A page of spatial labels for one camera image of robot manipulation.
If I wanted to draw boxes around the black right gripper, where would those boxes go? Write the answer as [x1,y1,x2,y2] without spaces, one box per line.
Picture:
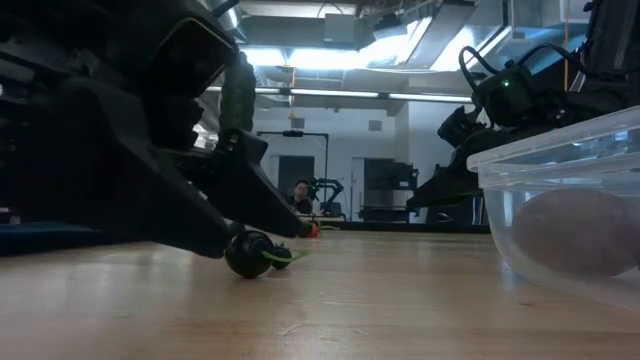
[407,64,601,209]

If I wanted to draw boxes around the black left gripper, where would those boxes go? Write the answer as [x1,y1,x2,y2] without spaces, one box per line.
[0,74,237,260]

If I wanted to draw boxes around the brown kiwi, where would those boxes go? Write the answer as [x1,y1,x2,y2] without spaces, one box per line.
[510,188,640,278]

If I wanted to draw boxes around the clear plastic tupperware container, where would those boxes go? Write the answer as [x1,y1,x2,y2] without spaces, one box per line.
[466,105,640,312]

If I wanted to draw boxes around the person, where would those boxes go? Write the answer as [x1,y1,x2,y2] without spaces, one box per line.
[285,178,315,216]

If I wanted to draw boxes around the dark grey door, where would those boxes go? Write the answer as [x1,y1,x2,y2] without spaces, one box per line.
[277,154,316,199]

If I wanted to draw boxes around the black cart monitor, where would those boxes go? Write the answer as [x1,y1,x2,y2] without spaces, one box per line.
[363,158,420,191]

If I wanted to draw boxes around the black rolling cart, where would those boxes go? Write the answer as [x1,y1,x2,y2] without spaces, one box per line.
[357,158,420,223]

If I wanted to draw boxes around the wooden workbench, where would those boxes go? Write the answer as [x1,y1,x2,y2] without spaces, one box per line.
[293,213,347,224]

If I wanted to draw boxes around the dark blue container lid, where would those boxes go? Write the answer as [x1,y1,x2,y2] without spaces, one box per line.
[0,221,131,257]

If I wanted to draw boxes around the long ceiling light strip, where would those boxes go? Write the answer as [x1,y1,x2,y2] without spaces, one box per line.
[204,85,474,105]

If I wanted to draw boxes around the grey ceiling box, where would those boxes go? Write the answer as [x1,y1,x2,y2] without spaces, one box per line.
[323,13,357,45]

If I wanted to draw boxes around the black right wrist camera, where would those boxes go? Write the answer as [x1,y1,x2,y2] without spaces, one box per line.
[437,105,484,149]

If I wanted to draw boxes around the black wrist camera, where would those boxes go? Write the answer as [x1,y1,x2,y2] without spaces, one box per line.
[437,105,484,149]
[144,0,239,99]

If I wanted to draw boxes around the black overhead camera stand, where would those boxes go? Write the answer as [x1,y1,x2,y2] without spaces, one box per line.
[256,129,331,201]

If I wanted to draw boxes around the black aluminium table frame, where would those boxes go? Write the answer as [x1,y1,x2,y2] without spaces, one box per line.
[319,221,492,235]

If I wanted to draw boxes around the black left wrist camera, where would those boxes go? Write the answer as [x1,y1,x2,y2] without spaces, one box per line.
[144,0,239,99]

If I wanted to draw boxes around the pale hanging rope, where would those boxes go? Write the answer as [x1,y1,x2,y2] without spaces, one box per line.
[562,0,572,92]

